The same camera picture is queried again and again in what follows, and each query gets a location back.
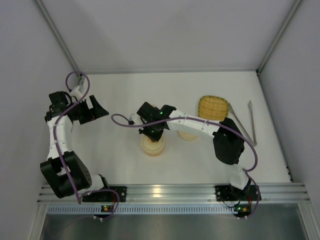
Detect cream lid with pink knob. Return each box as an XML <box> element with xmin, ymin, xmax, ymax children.
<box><xmin>177</xmin><ymin>131</ymin><xmax>198</xmax><ymax>142</ymax></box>

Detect metal tongs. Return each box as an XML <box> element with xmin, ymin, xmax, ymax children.
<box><xmin>227</xmin><ymin>100</ymin><xmax>258</xmax><ymax>147</ymax></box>

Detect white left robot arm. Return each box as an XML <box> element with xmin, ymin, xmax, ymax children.
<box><xmin>40</xmin><ymin>91</ymin><xmax>109</xmax><ymax>199</ymax></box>

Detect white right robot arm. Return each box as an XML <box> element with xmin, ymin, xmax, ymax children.
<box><xmin>130</xmin><ymin>102</ymin><xmax>250</xmax><ymax>191</ymax></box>

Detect orange lunch box bowl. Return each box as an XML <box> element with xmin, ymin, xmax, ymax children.
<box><xmin>140</xmin><ymin>134</ymin><xmax>166</xmax><ymax>157</ymax></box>

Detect woven bamboo tray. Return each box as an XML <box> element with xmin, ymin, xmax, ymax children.
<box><xmin>197</xmin><ymin>95</ymin><xmax>230</xmax><ymax>121</ymax></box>

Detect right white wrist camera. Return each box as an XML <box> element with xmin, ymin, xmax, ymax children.
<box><xmin>128</xmin><ymin>113</ymin><xmax>140</xmax><ymax>125</ymax></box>

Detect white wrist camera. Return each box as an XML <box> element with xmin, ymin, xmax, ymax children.
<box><xmin>69</xmin><ymin>85</ymin><xmax>85</xmax><ymax>101</ymax></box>
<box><xmin>128</xmin><ymin>113</ymin><xmax>140</xmax><ymax>125</ymax></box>

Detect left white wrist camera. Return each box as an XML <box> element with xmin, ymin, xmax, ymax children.
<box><xmin>69</xmin><ymin>85</ymin><xmax>85</xmax><ymax>101</ymax></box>

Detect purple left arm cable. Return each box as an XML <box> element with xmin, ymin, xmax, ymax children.
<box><xmin>54</xmin><ymin>71</ymin><xmax>121</xmax><ymax>221</ymax></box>

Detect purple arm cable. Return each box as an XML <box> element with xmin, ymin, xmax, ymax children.
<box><xmin>110</xmin><ymin>113</ymin><xmax>262</xmax><ymax>219</ymax></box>
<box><xmin>54</xmin><ymin>71</ymin><xmax>121</xmax><ymax>221</ymax></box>

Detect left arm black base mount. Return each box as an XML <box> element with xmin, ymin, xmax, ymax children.
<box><xmin>82</xmin><ymin>186</ymin><xmax>127</xmax><ymax>203</ymax></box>

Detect left aluminium frame post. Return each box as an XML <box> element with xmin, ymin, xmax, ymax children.
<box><xmin>32</xmin><ymin>0</ymin><xmax>80</xmax><ymax>71</ymax></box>

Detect aluminium frame post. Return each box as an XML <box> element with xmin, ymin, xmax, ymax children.
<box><xmin>255</xmin><ymin>0</ymin><xmax>305</xmax><ymax>77</ymax></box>
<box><xmin>32</xmin><ymin>0</ymin><xmax>80</xmax><ymax>71</ymax></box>

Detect slotted grey cable duct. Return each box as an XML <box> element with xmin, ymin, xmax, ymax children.
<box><xmin>46</xmin><ymin>203</ymin><xmax>305</xmax><ymax>216</ymax></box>

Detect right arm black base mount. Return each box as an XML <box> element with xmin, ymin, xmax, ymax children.
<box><xmin>214</xmin><ymin>184</ymin><xmax>262</xmax><ymax>202</ymax></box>

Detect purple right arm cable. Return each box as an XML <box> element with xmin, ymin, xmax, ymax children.
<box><xmin>110</xmin><ymin>113</ymin><xmax>262</xmax><ymax>219</ymax></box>

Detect aluminium front rail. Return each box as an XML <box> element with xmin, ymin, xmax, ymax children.
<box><xmin>36</xmin><ymin>182</ymin><xmax>311</xmax><ymax>205</ymax></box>

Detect right aluminium frame post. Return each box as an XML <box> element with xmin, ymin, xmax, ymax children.
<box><xmin>255</xmin><ymin>0</ymin><xmax>305</xmax><ymax>77</ymax></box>

